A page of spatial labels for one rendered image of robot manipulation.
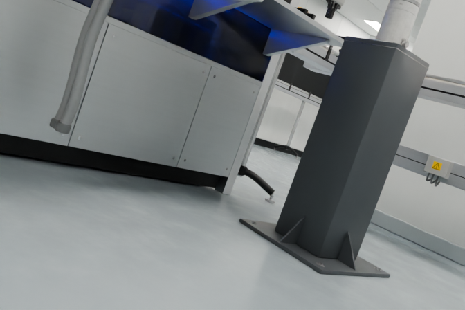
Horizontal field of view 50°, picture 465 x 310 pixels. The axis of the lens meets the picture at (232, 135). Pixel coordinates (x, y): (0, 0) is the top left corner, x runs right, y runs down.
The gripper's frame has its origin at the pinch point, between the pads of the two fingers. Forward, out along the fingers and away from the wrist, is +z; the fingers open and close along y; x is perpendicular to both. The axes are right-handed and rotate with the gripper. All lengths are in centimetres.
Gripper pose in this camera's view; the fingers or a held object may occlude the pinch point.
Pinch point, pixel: (329, 13)
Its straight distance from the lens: 232.4
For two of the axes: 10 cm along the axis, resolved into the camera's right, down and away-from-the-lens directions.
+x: 6.7, 2.8, -6.9
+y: -6.7, -1.9, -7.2
